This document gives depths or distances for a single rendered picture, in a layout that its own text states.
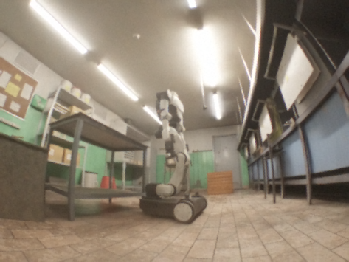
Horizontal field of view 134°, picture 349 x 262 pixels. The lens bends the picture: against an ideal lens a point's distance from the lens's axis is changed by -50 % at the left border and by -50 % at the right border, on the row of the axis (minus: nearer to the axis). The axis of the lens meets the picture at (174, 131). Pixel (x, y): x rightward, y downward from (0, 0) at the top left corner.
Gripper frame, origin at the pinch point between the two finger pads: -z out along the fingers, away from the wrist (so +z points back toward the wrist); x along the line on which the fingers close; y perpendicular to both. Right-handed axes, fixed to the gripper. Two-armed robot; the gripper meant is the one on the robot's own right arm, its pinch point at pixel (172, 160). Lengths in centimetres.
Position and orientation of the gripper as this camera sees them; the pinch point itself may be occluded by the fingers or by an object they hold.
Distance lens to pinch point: 142.6
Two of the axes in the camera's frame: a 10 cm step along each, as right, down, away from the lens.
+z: -1.8, -8.9, 4.1
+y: 4.0, 3.1, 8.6
